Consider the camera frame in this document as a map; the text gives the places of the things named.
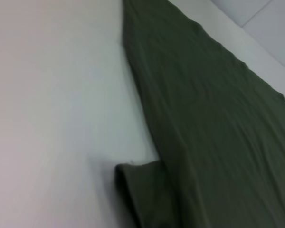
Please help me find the dark green FREE! t-shirt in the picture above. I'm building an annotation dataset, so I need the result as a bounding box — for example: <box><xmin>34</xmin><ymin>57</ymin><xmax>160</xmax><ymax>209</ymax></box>
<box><xmin>114</xmin><ymin>0</ymin><xmax>285</xmax><ymax>228</ymax></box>

